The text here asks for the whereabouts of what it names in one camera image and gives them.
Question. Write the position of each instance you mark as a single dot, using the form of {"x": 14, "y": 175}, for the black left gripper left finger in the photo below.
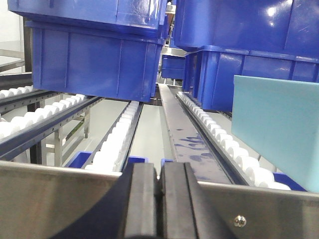
{"x": 126, "y": 211}

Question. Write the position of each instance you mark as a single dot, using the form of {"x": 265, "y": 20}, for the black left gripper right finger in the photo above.
{"x": 187, "y": 213}

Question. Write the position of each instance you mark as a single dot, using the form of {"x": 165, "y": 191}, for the light blue bin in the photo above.
{"x": 279, "y": 119}

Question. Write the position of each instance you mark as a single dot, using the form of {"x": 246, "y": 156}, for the blue bin below shelf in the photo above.
{"x": 78, "y": 160}

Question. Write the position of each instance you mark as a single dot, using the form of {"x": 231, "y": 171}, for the white roller track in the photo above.
{"x": 18, "y": 123}
{"x": 108, "y": 157}
{"x": 237, "y": 158}

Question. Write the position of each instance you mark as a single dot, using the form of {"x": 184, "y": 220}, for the steel divider strip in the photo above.
{"x": 186, "y": 143}

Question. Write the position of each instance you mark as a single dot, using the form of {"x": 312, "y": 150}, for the white roller track right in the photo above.
{"x": 237, "y": 158}

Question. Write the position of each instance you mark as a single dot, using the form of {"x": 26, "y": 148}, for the white roller track left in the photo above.
{"x": 18, "y": 123}

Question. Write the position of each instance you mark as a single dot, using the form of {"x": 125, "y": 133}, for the dark blue bin lower right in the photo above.
{"x": 210, "y": 70}

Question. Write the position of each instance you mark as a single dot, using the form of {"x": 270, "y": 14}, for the distant dark blue bin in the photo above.
{"x": 172, "y": 67}

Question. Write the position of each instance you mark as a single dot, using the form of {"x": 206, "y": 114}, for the dark blue bin lower left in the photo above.
{"x": 94, "y": 62}

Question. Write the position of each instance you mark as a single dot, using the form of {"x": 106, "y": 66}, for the dark blue bin upper left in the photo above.
{"x": 141, "y": 17}

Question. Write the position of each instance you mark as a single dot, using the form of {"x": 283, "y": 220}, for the dark blue bin upper right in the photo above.
{"x": 281, "y": 26}

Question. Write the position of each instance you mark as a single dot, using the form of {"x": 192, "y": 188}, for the steel shelf front rail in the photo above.
{"x": 37, "y": 202}

